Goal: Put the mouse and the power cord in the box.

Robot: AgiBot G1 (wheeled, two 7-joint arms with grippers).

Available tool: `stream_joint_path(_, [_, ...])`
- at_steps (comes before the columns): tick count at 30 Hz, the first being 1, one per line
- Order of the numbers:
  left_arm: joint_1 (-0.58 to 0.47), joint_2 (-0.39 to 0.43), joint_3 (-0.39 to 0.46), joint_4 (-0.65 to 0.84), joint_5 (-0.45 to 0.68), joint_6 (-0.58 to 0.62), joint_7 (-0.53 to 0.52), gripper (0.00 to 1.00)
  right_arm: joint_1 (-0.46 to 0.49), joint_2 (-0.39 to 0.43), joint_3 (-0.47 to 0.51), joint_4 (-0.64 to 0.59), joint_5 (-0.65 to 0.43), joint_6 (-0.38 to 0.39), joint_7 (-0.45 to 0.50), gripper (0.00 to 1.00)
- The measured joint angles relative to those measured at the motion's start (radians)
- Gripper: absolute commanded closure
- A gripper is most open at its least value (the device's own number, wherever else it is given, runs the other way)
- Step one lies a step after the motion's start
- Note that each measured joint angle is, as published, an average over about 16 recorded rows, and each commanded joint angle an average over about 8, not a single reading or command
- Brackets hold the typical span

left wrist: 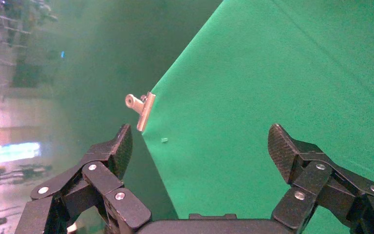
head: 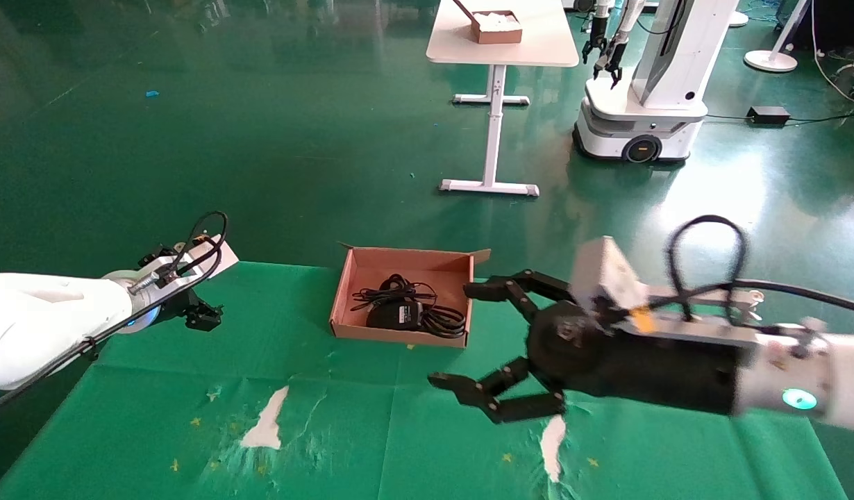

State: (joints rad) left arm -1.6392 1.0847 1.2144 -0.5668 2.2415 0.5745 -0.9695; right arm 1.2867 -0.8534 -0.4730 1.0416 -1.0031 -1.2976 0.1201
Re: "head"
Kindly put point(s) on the black floor power brick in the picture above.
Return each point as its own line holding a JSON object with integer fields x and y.
{"x": 768, "y": 114}

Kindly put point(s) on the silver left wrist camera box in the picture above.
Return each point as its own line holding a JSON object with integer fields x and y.
{"x": 215, "y": 260}

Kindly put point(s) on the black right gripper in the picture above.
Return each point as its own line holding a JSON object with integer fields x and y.
{"x": 642, "y": 368}

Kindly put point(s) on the white round-base floor stand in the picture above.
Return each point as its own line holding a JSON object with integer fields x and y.
{"x": 771, "y": 61}

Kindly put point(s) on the white adjustable table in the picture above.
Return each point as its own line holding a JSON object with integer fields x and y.
{"x": 503, "y": 52}

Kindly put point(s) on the small black robot claw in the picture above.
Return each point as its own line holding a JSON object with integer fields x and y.
{"x": 611, "y": 66}
{"x": 593, "y": 50}

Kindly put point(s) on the green table cloth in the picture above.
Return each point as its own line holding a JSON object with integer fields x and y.
{"x": 371, "y": 430}

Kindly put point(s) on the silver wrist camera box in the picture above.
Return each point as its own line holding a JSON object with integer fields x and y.
{"x": 215, "y": 260}
{"x": 607, "y": 278}

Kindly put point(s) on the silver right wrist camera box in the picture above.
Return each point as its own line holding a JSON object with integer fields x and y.
{"x": 607, "y": 278}

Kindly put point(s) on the small cardboard box white contents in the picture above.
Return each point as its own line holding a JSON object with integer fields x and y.
{"x": 500, "y": 28}

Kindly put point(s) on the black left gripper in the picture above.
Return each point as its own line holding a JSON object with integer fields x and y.
{"x": 173, "y": 305}

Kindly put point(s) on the open brown cardboard box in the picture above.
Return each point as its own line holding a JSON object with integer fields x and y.
{"x": 344, "y": 298}

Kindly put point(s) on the slim white robot arm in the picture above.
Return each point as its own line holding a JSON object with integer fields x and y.
{"x": 600, "y": 14}
{"x": 632, "y": 17}

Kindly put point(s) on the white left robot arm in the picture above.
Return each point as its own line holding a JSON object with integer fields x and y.
{"x": 38, "y": 326}

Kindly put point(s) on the metal cloth clip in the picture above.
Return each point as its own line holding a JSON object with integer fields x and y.
{"x": 753, "y": 297}

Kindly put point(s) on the white wheeled robot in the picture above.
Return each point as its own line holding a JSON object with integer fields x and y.
{"x": 649, "y": 121}

